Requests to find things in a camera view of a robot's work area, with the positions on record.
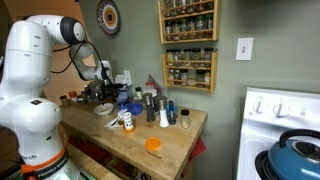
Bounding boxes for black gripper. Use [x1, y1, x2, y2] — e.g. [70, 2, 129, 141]
[99, 83, 123, 100]

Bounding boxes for white ceramic bowl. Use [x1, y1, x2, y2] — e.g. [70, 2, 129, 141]
[93, 103, 114, 116]

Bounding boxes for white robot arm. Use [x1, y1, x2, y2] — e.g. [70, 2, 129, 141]
[0, 15, 96, 180]

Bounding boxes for black lid small bottle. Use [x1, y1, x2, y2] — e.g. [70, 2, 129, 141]
[135, 87, 143, 100]

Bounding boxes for blue measuring cup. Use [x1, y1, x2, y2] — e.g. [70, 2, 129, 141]
[118, 103, 143, 115]

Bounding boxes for white measuring spoons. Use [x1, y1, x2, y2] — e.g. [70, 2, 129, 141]
[104, 109, 127, 129]

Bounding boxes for plastic zip bag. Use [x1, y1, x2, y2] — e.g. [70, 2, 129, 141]
[148, 74, 163, 96]

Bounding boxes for dark pepper grinder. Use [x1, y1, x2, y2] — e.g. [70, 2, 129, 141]
[144, 93, 155, 122]

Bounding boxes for wooden butcher block cart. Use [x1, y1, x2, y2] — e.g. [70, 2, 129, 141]
[61, 103, 208, 180]

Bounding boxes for orange plastic lid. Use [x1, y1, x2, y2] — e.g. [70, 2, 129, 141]
[145, 137, 161, 151]

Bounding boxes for small black lid jar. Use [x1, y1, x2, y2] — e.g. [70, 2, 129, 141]
[181, 109, 190, 129]

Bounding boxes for lower wooden spice rack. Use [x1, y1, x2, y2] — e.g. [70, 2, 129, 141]
[162, 48, 218, 93]

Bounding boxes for wooden spice rack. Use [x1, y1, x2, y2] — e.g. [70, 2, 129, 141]
[162, 48, 218, 93]
[158, 0, 221, 44]

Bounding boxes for upper wooden spice rack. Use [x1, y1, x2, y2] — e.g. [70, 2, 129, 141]
[158, 0, 221, 44]

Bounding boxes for white electric stove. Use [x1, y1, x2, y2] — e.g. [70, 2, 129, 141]
[236, 87, 320, 180]

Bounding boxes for blue tea kettle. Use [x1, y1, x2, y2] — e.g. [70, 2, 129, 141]
[255, 129, 320, 180]

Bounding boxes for white wall outlet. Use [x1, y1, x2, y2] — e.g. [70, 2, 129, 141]
[124, 70, 132, 85]

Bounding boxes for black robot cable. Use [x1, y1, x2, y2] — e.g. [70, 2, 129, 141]
[50, 40, 116, 88]

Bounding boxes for decorative wall plate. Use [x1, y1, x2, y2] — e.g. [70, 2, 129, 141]
[97, 0, 121, 36]

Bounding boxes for white wall switch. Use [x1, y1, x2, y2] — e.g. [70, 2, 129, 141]
[236, 38, 254, 61]

